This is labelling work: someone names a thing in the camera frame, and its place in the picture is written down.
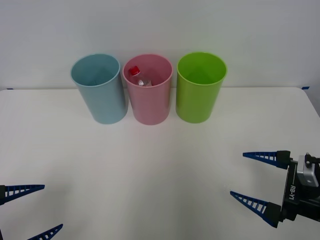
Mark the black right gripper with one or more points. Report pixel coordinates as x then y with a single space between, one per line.
291 197

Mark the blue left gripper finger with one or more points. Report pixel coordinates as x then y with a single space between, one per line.
17 190
48 233

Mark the clear bottle with red cap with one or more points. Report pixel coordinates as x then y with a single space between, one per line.
136 71

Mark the green plastic bin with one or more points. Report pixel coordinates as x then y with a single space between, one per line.
195 105

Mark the pale blue plastic bin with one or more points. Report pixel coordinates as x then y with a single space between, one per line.
105 105

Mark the pink plastic bin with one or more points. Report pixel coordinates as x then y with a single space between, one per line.
148 107

